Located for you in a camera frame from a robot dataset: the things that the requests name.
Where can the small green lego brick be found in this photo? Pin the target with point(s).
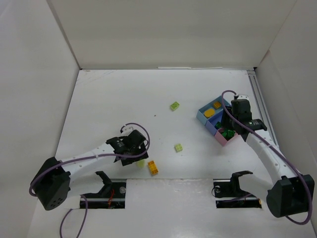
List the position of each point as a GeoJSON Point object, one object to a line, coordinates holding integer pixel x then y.
{"type": "Point", "coordinates": [230, 134]}

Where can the blue container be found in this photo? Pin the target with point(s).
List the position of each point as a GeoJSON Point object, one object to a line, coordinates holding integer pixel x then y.
{"type": "Point", "coordinates": [200, 114]}

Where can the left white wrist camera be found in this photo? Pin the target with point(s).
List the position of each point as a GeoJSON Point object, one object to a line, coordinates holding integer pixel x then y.
{"type": "Point", "coordinates": [126, 129]}

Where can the orange long lego brick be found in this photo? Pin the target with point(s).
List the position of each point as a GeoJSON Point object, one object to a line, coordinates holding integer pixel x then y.
{"type": "Point", "coordinates": [153, 168]}

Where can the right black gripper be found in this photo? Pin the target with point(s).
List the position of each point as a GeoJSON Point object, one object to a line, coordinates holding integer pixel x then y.
{"type": "Point", "coordinates": [227, 119]}

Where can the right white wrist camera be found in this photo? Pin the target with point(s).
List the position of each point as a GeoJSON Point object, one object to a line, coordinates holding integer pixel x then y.
{"type": "Point", "coordinates": [241, 97]}

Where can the orange oval lego piece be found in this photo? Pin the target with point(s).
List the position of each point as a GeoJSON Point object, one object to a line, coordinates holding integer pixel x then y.
{"type": "Point", "coordinates": [209, 113]}

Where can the aluminium rail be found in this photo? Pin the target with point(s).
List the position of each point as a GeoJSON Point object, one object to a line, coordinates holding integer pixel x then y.
{"type": "Point", "coordinates": [261, 104]}

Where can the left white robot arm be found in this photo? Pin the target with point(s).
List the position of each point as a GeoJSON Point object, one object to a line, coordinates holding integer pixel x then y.
{"type": "Point", "coordinates": [58, 180]}

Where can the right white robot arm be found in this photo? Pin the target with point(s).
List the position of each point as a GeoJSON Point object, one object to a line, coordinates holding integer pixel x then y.
{"type": "Point", "coordinates": [289, 191]}

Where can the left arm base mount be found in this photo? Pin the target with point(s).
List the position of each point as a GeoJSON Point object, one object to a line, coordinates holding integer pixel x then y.
{"type": "Point", "coordinates": [111, 195]}

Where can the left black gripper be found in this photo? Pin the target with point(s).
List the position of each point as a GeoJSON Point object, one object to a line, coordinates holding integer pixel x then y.
{"type": "Point", "coordinates": [133, 158]}

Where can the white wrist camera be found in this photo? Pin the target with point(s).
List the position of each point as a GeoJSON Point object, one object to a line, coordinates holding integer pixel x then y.
{"type": "Point", "coordinates": [241, 97]}
{"type": "Point", "coordinates": [126, 129]}

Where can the long green lego brick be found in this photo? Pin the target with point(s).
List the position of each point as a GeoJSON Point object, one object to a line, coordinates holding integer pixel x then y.
{"type": "Point", "coordinates": [218, 124]}

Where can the pale yellow lego brick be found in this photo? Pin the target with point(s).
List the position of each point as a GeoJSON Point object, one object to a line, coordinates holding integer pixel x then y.
{"type": "Point", "coordinates": [141, 163]}

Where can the lime lego brick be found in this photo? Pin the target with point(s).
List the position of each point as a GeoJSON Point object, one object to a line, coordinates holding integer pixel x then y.
{"type": "Point", "coordinates": [178, 147]}
{"type": "Point", "coordinates": [174, 106]}

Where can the lime lego brick upside down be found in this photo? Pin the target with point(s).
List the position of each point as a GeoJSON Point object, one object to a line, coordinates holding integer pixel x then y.
{"type": "Point", "coordinates": [174, 106]}

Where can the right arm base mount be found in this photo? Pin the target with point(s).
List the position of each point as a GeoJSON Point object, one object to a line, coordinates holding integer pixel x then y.
{"type": "Point", "coordinates": [230, 195]}

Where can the pink container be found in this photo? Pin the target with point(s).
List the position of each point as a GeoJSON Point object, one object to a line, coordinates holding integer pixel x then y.
{"type": "Point", "coordinates": [222, 141]}

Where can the orange square lego brick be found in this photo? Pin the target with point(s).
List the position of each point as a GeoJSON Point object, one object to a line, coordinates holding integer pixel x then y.
{"type": "Point", "coordinates": [217, 105]}

